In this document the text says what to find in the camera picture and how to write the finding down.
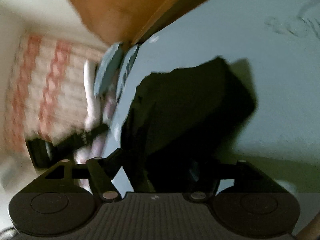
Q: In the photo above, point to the black sweatpants with drawstring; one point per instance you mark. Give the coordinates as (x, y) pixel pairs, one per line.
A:
(177, 125)

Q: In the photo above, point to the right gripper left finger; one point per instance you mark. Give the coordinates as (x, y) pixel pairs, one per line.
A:
(66, 197)

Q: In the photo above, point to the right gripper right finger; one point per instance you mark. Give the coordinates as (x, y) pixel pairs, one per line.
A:
(246, 201)

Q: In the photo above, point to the blue patterned bed sheet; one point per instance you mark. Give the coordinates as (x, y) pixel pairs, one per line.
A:
(273, 47)

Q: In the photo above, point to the white floral folded quilt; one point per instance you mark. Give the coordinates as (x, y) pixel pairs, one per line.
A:
(94, 112)

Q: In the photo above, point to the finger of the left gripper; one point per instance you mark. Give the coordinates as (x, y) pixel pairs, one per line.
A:
(90, 134)

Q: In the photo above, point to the patterned beige pink curtain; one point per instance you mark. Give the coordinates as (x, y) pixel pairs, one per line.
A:
(46, 93)

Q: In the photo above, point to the wooden headboard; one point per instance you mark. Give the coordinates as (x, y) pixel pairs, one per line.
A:
(130, 21)

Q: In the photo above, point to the purple floral folded quilt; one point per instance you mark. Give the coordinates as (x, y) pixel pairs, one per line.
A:
(108, 105)

